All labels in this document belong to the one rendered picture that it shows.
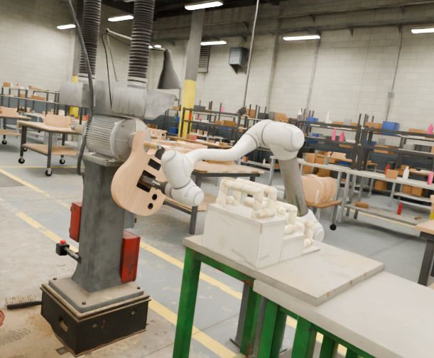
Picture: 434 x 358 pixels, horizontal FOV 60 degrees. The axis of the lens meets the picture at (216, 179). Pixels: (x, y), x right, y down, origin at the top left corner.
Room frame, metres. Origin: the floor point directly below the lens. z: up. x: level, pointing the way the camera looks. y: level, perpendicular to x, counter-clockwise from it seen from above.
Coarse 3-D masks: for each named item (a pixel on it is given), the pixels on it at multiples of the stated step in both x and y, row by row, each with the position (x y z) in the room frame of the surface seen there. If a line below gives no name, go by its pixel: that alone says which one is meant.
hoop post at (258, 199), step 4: (256, 192) 1.29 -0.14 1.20; (256, 196) 1.29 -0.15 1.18; (260, 196) 1.29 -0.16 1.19; (256, 200) 1.29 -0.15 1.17; (260, 200) 1.29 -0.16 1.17; (256, 204) 1.29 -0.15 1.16; (260, 204) 1.29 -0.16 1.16; (252, 208) 1.30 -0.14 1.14; (256, 208) 1.29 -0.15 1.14; (260, 208) 1.29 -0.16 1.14; (252, 212) 1.30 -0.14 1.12; (252, 216) 1.30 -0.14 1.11
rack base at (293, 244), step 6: (288, 234) 1.44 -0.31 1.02; (294, 234) 1.45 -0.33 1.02; (300, 234) 1.47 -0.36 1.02; (288, 240) 1.39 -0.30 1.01; (294, 240) 1.42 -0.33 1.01; (300, 240) 1.45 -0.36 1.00; (282, 246) 1.36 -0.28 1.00; (288, 246) 1.39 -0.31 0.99; (294, 246) 1.42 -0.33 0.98; (300, 246) 1.46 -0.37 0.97; (282, 252) 1.37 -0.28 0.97; (288, 252) 1.40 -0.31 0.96; (294, 252) 1.43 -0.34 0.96; (300, 252) 1.47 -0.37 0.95; (282, 258) 1.37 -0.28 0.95; (288, 258) 1.40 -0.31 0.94; (294, 258) 1.43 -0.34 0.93
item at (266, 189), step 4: (236, 180) 1.47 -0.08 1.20; (240, 180) 1.46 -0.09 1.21; (244, 180) 1.45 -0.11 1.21; (248, 180) 1.45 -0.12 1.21; (248, 184) 1.43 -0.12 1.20; (252, 184) 1.42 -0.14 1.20; (256, 184) 1.41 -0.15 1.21; (260, 184) 1.40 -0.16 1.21; (264, 188) 1.37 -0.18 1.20; (268, 188) 1.36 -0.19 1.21; (272, 188) 1.36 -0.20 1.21; (264, 192) 1.38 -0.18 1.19; (268, 192) 1.36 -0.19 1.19
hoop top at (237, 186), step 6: (222, 180) 1.41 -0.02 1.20; (228, 180) 1.40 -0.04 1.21; (228, 186) 1.39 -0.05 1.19; (234, 186) 1.36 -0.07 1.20; (240, 186) 1.35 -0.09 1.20; (246, 186) 1.33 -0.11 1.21; (252, 186) 1.32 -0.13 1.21; (246, 192) 1.33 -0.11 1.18; (252, 192) 1.31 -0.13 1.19; (258, 192) 1.29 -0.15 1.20
